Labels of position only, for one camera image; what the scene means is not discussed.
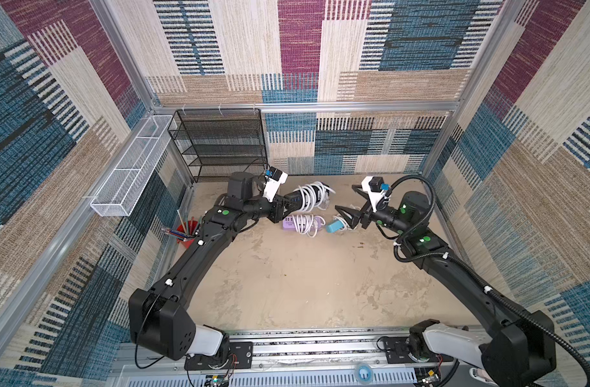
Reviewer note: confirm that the black wire mesh shelf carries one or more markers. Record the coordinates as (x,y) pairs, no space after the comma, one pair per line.
(215,143)

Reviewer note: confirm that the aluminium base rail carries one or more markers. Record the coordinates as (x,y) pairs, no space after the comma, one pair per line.
(312,357)

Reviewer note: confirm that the white wire mesh basket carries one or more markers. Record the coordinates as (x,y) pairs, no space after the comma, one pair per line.
(125,184)

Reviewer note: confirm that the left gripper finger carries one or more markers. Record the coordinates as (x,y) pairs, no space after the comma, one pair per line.
(292,199)
(290,210)

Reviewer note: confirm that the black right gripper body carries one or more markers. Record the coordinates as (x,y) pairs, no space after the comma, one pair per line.
(365,214)

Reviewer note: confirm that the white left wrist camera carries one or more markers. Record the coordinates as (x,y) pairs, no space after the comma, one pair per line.
(274,179)

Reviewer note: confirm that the red pen cup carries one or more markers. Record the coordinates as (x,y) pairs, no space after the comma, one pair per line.
(185,233)

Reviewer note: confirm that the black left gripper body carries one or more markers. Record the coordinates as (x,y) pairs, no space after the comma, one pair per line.
(276,210)

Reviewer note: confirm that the teal power strip with cord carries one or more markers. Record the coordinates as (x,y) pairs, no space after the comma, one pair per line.
(338,224)

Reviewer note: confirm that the purple power strip with cord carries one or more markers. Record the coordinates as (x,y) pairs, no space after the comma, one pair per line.
(304,224)

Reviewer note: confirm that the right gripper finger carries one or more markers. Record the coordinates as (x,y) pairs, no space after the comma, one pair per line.
(361,192)
(350,216)

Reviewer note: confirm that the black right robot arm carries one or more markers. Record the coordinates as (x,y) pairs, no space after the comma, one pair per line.
(520,346)

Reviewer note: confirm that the black power strip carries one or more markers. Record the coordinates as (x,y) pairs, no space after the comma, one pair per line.
(309,197)

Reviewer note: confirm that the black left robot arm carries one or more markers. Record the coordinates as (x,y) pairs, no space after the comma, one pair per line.
(159,318)

